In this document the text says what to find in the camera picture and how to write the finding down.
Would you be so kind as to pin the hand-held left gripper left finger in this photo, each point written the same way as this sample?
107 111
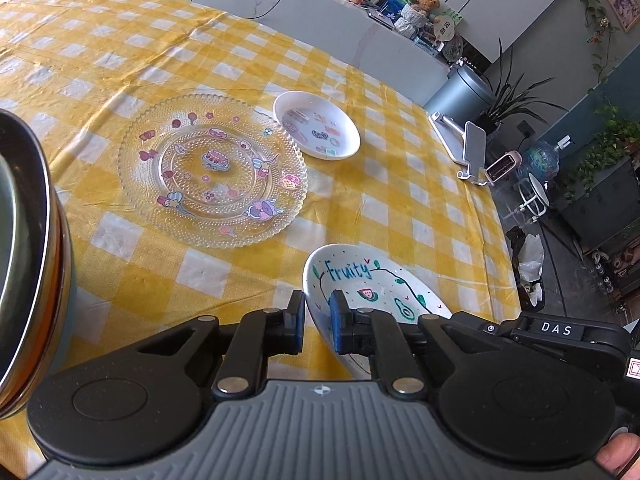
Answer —
299 327

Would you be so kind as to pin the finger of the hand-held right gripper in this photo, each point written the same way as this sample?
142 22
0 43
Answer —
480 325

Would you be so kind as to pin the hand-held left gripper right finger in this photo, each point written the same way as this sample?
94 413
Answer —
337 327

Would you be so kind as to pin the white fruit-painted plate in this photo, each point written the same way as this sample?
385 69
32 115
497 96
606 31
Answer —
380 285

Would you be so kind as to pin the clear glass cartoon plate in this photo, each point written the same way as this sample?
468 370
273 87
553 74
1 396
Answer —
165 195

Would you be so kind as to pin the small white sticker plate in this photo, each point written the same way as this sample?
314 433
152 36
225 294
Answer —
320 130

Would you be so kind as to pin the orange steel bowl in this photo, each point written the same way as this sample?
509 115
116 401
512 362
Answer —
37 240

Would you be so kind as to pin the green ceramic bowl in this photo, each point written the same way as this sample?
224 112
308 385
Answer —
6 235

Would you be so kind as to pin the person's right hand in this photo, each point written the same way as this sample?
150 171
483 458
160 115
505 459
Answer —
622 455

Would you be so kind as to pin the black waste basket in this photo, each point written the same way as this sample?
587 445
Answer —
525 265

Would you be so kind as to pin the roller skates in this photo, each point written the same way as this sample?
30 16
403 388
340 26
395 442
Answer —
607 265

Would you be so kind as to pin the white round stool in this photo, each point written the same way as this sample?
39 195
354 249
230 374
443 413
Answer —
536 192

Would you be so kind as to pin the grey drawer cabinet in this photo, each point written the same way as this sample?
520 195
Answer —
600 205

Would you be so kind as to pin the blue water jug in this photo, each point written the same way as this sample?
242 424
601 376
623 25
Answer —
542 157

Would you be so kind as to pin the white folding phone stand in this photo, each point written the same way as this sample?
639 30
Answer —
472 145

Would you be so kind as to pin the trailing pothos plant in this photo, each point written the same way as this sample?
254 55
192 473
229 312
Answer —
607 145

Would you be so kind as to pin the potted snake plant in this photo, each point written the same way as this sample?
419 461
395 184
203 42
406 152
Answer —
510 95

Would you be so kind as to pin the grey-blue pedal bin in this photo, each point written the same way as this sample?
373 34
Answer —
457 92

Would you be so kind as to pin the white marble tv console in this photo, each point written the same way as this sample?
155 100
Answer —
350 35

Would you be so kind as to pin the round hand fan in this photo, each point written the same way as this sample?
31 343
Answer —
447 30

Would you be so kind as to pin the teddy bear in white basket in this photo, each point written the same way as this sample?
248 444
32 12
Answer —
417 10

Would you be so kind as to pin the hanging vine with flowers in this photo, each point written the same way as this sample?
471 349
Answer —
602 25

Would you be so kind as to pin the yellow checkered tablecloth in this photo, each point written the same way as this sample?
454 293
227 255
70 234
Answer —
150 35

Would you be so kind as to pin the green painted canvas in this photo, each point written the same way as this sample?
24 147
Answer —
395 2

